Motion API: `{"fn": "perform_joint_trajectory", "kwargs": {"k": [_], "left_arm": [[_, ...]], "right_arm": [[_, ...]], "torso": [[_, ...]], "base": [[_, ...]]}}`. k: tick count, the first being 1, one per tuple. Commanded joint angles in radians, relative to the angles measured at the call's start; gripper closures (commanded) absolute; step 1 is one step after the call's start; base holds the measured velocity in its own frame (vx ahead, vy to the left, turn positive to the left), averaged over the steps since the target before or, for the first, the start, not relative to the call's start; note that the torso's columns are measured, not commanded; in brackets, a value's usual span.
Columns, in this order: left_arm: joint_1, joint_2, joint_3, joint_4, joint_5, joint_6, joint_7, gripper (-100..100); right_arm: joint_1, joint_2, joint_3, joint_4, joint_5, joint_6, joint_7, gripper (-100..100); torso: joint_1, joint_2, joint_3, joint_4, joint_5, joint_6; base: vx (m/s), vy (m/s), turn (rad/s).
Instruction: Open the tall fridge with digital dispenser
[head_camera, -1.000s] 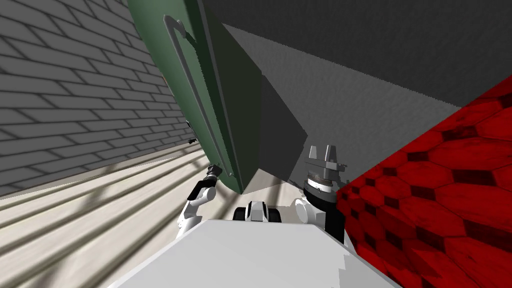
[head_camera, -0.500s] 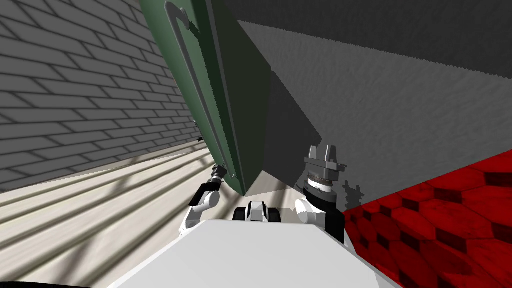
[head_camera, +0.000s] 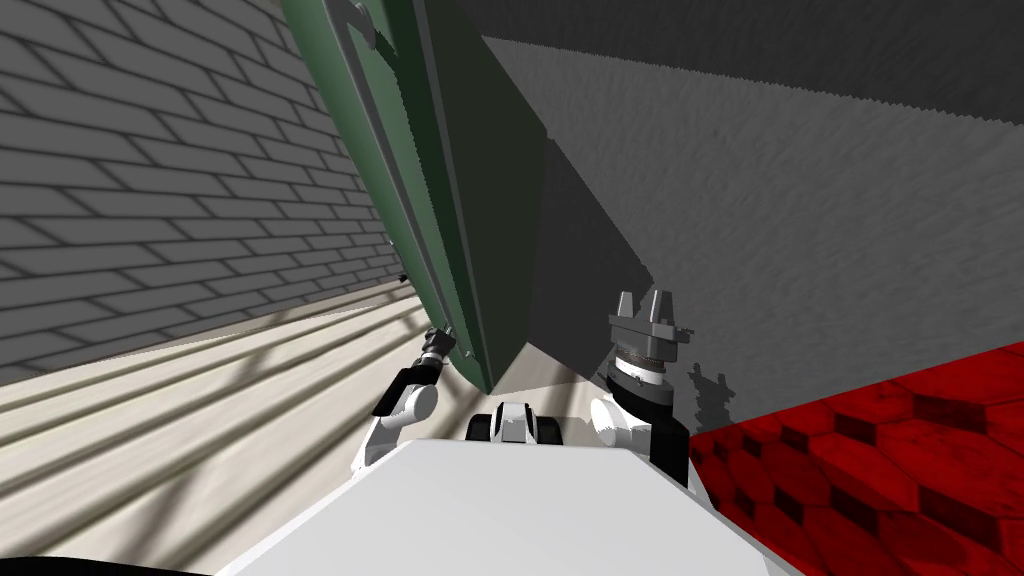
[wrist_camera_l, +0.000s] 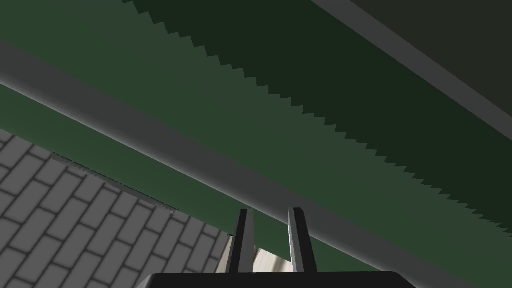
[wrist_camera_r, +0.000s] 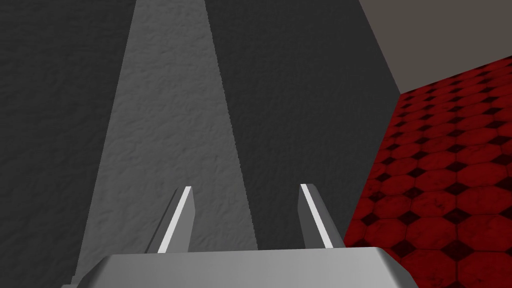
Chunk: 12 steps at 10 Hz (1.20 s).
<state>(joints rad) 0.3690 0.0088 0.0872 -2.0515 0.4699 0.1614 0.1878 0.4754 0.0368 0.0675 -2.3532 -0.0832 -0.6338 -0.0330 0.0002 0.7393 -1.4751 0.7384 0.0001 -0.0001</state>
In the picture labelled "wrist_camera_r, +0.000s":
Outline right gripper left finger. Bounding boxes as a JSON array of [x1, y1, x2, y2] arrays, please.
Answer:
[[145, 185, 196, 255]]

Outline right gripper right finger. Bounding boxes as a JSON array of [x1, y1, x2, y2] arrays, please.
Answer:
[[297, 183, 346, 250]]

